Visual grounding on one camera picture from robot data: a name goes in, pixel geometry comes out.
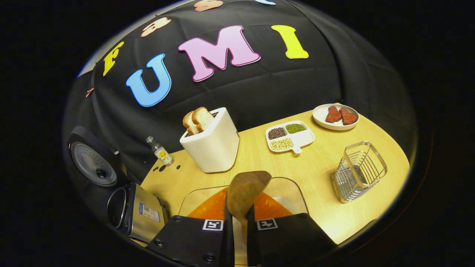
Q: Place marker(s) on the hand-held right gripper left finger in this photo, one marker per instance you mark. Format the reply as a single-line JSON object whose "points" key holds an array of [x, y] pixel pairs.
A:
{"points": [[185, 241]]}

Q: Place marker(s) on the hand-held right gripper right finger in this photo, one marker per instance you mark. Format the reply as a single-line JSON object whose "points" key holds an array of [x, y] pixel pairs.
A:
{"points": [[293, 239]]}

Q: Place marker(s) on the black rice cooker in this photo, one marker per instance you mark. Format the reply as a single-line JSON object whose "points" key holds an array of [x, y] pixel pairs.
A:
{"points": [[144, 215]]}

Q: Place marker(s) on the clear container of rice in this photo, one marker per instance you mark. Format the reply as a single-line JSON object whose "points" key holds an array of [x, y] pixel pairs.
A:
{"points": [[284, 191]]}

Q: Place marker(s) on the wooden spoon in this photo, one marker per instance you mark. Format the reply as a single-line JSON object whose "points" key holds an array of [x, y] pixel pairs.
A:
{"points": [[245, 189]]}

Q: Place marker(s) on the small clear bottle yellow label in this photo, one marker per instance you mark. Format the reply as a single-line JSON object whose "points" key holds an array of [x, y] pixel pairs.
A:
{"points": [[162, 154]]}

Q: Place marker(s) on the white toaster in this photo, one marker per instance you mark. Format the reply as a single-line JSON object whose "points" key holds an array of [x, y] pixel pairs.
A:
{"points": [[215, 148]]}

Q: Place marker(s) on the white divided dish of beans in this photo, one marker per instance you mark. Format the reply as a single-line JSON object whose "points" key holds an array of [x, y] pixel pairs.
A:
{"points": [[302, 138]]}

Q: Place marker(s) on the white round plate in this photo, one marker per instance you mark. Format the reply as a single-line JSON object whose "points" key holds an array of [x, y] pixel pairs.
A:
{"points": [[320, 115]]}

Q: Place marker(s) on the red meat piece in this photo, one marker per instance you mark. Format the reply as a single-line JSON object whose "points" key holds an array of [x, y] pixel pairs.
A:
{"points": [[333, 115], [349, 116]]}

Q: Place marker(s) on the black backdrop cloth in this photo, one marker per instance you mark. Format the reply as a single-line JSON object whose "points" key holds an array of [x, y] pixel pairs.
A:
{"points": [[297, 81]]}

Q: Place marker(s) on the pink clothes clip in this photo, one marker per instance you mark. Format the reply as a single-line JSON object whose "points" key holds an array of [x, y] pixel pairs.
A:
{"points": [[89, 92]]}

